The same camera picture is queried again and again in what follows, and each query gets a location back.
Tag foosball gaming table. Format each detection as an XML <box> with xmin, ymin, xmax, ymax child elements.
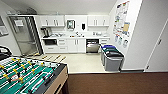
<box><xmin>0</xmin><ymin>54</ymin><xmax>70</xmax><ymax>94</ymax></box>

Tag white drawer stack beside dishwasher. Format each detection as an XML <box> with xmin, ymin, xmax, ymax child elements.
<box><xmin>98</xmin><ymin>37</ymin><xmax>111</xmax><ymax>53</ymax></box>

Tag black wall soap dispenser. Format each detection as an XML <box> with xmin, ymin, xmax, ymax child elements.
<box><xmin>81</xmin><ymin>23</ymin><xmax>87</xmax><ymax>31</ymax></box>

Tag wide white upper cabinet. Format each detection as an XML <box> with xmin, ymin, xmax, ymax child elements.
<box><xmin>39</xmin><ymin>14</ymin><xmax>66</xmax><ymax>28</ymax></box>

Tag white wall notice board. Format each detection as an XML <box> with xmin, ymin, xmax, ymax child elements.
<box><xmin>0</xmin><ymin>16</ymin><xmax>10</xmax><ymax>37</ymax></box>

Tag white two-door sink cabinet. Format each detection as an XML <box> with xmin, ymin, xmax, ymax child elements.
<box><xmin>66</xmin><ymin>38</ymin><xmax>87</xmax><ymax>54</ymax></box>

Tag large colourful wall poster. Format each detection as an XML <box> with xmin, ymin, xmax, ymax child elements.
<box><xmin>112</xmin><ymin>1</ymin><xmax>131</xmax><ymax>38</ymax></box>

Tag black coffee machine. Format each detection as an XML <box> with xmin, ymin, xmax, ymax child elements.
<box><xmin>40</xmin><ymin>27</ymin><xmax>51</xmax><ymax>39</ymax></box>

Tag black built-in microwave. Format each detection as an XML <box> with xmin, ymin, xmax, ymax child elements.
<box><xmin>43</xmin><ymin>38</ymin><xmax>59</xmax><ymax>46</ymax></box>

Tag steel paper towel dispenser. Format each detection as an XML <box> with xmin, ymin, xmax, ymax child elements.
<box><xmin>66</xmin><ymin>19</ymin><xmax>76</xmax><ymax>31</ymax></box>

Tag stainless steel dishwasher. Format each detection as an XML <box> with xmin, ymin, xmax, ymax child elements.
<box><xmin>85</xmin><ymin>38</ymin><xmax>101</xmax><ymax>54</ymax></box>

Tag white upper cabinet, long handles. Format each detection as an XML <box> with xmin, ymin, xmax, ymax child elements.
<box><xmin>86</xmin><ymin>14</ymin><xmax>111</xmax><ymax>28</ymax></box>

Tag white room door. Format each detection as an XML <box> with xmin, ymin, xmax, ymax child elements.
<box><xmin>144</xmin><ymin>27</ymin><xmax>168</xmax><ymax>72</ymax></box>

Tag stainless steel refrigerator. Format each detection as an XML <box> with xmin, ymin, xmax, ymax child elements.
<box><xmin>7</xmin><ymin>15</ymin><xmax>45</xmax><ymax>57</ymax></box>

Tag white drawer stack beside microwave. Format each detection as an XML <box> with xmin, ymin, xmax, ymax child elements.
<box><xmin>56</xmin><ymin>38</ymin><xmax>69</xmax><ymax>54</ymax></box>

